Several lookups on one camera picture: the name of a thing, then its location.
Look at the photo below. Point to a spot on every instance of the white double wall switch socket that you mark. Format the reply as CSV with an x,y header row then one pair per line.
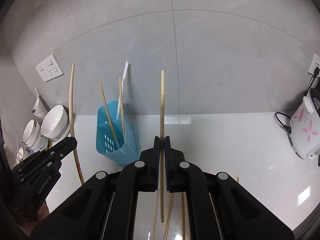
x,y
53,67

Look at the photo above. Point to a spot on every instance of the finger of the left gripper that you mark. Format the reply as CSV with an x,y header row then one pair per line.
x,y
62,148

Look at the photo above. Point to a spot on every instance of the white rice cooker pink flowers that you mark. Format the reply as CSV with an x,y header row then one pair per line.
x,y
305,126

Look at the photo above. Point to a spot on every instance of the thin pale bamboo chopstick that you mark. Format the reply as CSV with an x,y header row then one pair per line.
x,y
162,117

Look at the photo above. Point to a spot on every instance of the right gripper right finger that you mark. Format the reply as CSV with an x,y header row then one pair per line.
x,y
218,206

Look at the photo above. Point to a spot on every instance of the bamboo chopstick pale blue end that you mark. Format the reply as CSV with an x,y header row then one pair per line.
x,y
121,107

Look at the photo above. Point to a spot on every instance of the large white ceramic bowl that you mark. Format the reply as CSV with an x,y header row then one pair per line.
x,y
55,123

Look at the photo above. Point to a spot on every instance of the bamboo chopstick blue-white end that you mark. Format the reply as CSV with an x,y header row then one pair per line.
x,y
108,114

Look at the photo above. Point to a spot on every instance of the person's left hand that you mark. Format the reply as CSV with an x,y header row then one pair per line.
x,y
29,226

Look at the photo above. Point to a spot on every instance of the patterned ceramic bowl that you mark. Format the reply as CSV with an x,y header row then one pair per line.
x,y
21,154

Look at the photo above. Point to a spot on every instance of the blue plastic utensil holder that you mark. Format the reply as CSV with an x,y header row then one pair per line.
x,y
129,149

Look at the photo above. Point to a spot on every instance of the white bowl dark rim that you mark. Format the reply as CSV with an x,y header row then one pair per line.
x,y
31,132

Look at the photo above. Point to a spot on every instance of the bamboo chopstick green floral end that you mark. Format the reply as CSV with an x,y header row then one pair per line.
x,y
169,217

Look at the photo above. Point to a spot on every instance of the blue white patterned plate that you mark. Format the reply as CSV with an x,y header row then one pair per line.
x,y
40,143

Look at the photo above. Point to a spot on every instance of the white ceramic pitcher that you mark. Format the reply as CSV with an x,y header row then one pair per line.
x,y
39,110

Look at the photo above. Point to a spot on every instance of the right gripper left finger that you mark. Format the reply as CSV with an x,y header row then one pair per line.
x,y
105,206

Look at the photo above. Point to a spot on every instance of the bamboo chopstick red patterned end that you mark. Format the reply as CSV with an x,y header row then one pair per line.
x,y
71,123

